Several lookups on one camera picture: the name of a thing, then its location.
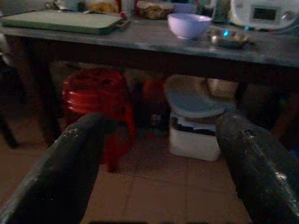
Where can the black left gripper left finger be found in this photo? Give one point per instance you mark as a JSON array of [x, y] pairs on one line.
[[56, 177]]

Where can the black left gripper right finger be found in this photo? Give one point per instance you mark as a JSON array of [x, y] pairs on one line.
[[259, 168]]

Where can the white plastic storage container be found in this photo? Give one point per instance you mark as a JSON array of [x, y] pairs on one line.
[[194, 123]]

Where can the red plastic stool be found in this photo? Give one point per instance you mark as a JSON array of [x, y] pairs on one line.
[[98, 102]]

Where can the small metal dish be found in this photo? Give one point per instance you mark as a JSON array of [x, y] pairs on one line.
[[227, 38]]

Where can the white rice cooker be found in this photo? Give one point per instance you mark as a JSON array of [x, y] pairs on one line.
[[261, 14]]

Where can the dark wooden table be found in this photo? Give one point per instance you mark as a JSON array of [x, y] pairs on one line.
[[149, 53]]

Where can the pale green rectangular tray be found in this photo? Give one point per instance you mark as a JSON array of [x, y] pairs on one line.
[[60, 22]]

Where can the lilac plastic bowl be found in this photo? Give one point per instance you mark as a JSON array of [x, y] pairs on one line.
[[188, 24]]

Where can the clear bag of food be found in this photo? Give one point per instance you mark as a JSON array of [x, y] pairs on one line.
[[154, 9]]

